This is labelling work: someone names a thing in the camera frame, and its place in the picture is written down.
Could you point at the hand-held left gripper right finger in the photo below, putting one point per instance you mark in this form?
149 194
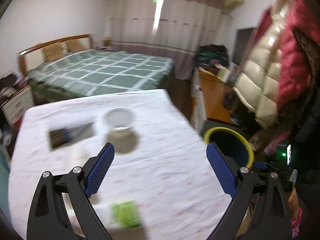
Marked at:
221 170

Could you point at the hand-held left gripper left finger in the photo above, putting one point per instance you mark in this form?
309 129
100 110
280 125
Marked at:
100 170

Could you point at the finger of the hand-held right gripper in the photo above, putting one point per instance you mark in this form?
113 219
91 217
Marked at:
260 165

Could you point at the yellow rimmed dark bin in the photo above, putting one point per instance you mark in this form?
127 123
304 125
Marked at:
231 147

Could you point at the green plastic cup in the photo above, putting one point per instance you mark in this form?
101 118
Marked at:
126 215

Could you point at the person's right hand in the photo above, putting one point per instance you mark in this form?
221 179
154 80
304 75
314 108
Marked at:
293 201

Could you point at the pink floral garment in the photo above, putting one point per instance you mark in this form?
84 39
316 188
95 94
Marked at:
277 141

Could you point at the white floral tablecloth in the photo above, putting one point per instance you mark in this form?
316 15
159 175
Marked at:
160 177

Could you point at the wooden desk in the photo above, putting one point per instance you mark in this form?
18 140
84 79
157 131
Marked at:
215 97

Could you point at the cream puffer jacket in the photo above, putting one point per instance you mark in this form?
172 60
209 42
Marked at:
262 80

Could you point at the green checked quilt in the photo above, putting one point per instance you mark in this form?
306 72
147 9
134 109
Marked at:
105 72

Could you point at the red quilted jacket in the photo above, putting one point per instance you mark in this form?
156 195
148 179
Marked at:
292 62

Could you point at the white wooden nightstand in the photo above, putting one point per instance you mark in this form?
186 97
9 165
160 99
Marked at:
17 105

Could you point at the leopard print scarf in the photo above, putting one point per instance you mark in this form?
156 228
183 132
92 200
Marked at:
308 57

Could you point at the pile of clothes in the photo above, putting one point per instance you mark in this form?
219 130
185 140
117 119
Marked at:
212 55

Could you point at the dark rectangular panel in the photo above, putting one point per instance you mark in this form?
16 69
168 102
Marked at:
243 45

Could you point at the dark clothes heap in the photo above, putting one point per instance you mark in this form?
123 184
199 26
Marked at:
10 83

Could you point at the small bedside table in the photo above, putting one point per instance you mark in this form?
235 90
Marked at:
107 45

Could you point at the wooden bed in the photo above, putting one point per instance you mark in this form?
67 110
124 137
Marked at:
30 55

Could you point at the pink white curtain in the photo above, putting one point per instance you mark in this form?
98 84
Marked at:
180 22

